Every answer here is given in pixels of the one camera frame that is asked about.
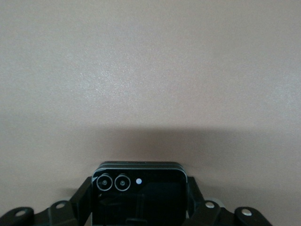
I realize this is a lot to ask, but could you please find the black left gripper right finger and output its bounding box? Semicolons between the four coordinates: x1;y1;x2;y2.
188;176;276;226

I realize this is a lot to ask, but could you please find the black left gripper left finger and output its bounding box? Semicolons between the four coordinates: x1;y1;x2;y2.
0;176;93;226

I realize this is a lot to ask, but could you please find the black flip phone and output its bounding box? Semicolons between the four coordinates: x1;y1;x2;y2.
91;161;189;226

